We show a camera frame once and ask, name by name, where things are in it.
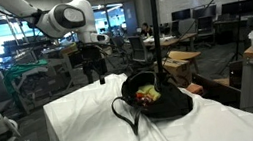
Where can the cardboard box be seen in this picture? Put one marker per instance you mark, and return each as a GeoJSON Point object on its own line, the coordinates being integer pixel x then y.
{"type": "Point", "coordinates": [176, 68]}

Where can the wide black computer monitor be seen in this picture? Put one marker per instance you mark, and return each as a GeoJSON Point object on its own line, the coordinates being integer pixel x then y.
{"type": "Point", "coordinates": [238, 7]}

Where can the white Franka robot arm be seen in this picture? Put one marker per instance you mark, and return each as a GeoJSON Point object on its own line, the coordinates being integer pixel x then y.
{"type": "Point", "coordinates": [64, 17]}

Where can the dark brown crate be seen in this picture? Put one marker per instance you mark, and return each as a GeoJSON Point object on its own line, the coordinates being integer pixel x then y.
{"type": "Point", "coordinates": [217, 92]}

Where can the black vertical pole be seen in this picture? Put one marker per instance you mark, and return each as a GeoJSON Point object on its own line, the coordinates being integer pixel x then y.
{"type": "Point", "coordinates": [156, 25]}

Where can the grey office chair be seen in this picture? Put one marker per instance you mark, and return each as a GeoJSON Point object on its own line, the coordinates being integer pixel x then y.
{"type": "Point", "coordinates": [138, 48]}
{"type": "Point", "coordinates": [118, 44]}

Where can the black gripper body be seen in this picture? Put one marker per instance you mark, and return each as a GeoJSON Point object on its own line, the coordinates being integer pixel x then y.
{"type": "Point", "coordinates": [92, 57]}

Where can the seated person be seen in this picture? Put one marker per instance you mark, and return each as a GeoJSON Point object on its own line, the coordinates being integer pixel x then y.
{"type": "Point", "coordinates": [145, 30]}

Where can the white tablecloth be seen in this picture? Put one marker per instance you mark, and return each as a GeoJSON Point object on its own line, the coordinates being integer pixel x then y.
{"type": "Point", "coordinates": [116, 139]}

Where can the orange block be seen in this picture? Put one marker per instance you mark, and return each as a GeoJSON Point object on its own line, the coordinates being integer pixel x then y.
{"type": "Point", "coordinates": [195, 89]}

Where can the wooden office table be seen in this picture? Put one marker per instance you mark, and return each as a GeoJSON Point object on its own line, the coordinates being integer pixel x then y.
{"type": "Point", "coordinates": [169, 41]}

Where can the black office chair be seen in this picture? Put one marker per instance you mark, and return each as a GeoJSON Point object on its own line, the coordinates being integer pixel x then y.
{"type": "Point", "coordinates": [204, 25]}

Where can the yellow cloth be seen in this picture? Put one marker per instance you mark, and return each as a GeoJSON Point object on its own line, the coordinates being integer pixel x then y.
{"type": "Point", "coordinates": [148, 91]}

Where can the green cloth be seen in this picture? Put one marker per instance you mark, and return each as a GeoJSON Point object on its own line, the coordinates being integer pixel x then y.
{"type": "Point", "coordinates": [21, 69]}

